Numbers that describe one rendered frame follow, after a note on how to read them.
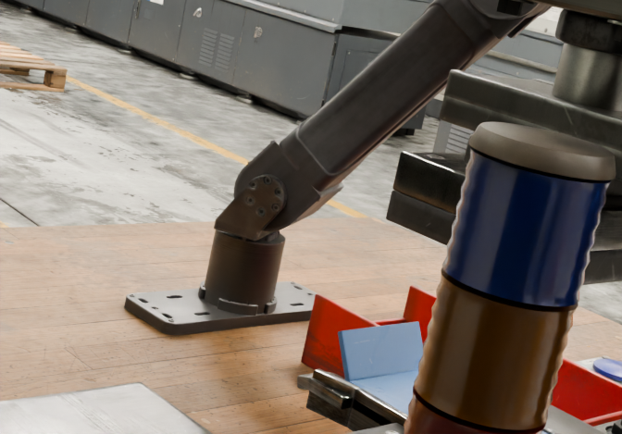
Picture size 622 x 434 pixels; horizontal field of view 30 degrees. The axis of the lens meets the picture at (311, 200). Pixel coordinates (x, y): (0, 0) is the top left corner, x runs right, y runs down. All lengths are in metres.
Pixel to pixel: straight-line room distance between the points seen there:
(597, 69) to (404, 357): 0.24
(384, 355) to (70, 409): 0.20
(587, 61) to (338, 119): 0.40
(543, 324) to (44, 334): 0.65
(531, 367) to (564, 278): 0.03
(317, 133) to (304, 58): 6.73
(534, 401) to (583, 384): 0.60
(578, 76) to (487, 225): 0.29
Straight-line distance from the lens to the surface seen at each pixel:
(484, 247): 0.30
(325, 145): 0.95
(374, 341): 0.71
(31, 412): 0.74
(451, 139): 6.70
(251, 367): 0.92
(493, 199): 0.30
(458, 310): 0.31
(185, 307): 1.00
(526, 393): 0.31
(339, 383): 0.68
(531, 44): 6.38
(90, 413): 0.75
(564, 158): 0.30
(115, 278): 1.07
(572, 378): 0.93
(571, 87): 0.59
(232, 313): 1.00
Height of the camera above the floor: 1.24
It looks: 13 degrees down
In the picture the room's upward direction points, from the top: 12 degrees clockwise
